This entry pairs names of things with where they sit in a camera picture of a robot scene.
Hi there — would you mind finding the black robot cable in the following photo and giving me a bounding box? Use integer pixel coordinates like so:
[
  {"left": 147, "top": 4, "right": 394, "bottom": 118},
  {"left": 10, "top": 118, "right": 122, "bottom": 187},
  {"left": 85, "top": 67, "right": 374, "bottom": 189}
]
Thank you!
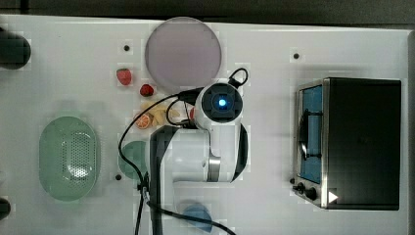
[{"left": 117, "top": 68, "right": 250, "bottom": 235}]

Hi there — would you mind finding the black bowl top corner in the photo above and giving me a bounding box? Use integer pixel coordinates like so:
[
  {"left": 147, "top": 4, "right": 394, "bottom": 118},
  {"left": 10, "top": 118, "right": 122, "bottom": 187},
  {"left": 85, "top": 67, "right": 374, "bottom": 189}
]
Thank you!
[{"left": 0, "top": 29, "right": 31, "bottom": 70}]

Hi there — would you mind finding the green oval strainer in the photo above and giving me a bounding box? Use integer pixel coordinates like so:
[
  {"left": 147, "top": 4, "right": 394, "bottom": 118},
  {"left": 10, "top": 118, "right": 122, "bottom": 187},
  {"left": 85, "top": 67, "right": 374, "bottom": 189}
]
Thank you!
[{"left": 39, "top": 117, "right": 97, "bottom": 202}]

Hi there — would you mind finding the black bowl corner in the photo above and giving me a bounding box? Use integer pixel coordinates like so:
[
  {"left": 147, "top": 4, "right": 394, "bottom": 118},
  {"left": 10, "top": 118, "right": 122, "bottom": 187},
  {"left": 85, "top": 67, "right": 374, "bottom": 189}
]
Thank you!
[
  {"left": 0, "top": 198, "right": 11, "bottom": 220},
  {"left": 0, "top": 29, "right": 31, "bottom": 70}
]

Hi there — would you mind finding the yellow plush banana bunch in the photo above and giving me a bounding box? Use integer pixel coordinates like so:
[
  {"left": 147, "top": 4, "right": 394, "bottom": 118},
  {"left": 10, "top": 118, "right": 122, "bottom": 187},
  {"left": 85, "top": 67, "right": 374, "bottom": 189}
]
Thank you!
[{"left": 148, "top": 104, "right": 180, "bottom": 126}]

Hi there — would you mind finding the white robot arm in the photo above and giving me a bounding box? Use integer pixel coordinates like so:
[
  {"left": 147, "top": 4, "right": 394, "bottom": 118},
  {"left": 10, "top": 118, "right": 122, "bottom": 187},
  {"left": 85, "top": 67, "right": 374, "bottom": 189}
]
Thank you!
[{"left": 146, "top": 82, "right": 249, "bottom": 235}]

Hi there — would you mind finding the small red strawberry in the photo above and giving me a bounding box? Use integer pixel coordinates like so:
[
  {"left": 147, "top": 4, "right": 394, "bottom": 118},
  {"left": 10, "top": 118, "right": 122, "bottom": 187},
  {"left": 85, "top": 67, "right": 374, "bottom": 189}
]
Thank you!
[{"left": 140, "top": 84, "right": 154, "bottom": 97}]

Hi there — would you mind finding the large plush strawberry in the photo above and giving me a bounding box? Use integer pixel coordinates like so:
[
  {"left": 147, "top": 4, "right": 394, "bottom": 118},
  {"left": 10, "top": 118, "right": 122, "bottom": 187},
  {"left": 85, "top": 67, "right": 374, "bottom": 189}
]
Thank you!
[{"left": 116, "top": 69, "right": 132, "bottom": 86}]

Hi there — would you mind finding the silver black toaster oven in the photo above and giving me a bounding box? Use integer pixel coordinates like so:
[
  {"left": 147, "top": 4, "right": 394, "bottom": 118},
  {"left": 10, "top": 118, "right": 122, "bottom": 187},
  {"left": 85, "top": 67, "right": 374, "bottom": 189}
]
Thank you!
[{"left": 290, "top": 77, "right": 402, "bottom": 211}]

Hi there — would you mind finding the black bowl bottom corner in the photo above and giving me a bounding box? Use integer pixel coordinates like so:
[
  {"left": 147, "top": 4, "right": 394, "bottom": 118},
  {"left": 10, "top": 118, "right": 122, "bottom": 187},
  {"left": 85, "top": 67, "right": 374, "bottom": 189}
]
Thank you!
[{"left": 0, "top": 198, "right": 11, "bottom": 220}]

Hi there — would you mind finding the orange slice toy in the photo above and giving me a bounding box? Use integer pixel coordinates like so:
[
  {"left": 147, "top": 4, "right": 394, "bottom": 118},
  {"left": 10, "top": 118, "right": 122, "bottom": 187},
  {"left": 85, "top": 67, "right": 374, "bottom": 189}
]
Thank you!
[{"left": 135, "top": 114, "right": 153, "bottom": 129}]

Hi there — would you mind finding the blue cup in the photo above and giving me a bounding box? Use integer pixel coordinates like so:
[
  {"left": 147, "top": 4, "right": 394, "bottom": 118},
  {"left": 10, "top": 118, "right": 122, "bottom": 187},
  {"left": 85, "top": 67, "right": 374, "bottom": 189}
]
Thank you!
[{"left": 182, "top": 204, "right": 212, "bottom": 233}]

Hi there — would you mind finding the green mug with handle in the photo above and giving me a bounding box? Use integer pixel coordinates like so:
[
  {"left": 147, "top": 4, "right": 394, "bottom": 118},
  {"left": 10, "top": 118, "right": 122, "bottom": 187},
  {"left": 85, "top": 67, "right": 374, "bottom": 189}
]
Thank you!
[{"left": 118, "top": 141, "right": 147, "bottom": 180}]

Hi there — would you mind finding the purple round plate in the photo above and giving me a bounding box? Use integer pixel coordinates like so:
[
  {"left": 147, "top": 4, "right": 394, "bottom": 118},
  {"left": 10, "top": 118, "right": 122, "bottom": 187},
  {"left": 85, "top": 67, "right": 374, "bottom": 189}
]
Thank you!
[{"left": 145, "top": 17, "right": 222, "bottom": 93}]

